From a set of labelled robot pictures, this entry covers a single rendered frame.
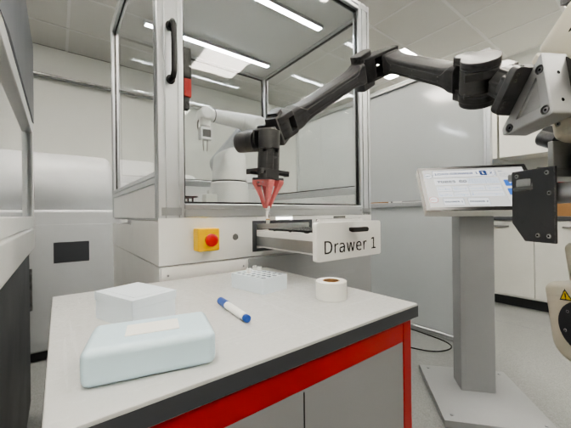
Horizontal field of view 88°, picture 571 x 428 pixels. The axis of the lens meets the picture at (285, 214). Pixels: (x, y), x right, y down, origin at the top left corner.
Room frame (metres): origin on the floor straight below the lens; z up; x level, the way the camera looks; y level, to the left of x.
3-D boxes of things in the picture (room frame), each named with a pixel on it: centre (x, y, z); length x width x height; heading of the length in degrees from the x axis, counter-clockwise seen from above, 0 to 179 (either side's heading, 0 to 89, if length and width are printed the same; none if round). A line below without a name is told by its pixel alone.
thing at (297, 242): (1.08, -0.07, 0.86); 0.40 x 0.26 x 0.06; 37
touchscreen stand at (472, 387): (1.52, -0.97, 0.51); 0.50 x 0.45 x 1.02; 168
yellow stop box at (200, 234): (0.95, 0.25, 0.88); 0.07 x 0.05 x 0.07; 127
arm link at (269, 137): (0.79, 0.05, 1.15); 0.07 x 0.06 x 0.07; 60
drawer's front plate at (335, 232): (0.91, -0.19, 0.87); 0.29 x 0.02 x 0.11; 127
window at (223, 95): (1.21, -0.02, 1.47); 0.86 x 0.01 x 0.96; 127
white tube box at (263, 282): (0.78, 0.07, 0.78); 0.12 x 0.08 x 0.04; 47
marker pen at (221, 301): (0.59, 0.11, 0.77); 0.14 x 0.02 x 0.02; 32
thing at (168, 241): (1.57, 0.26, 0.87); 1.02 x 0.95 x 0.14; 127
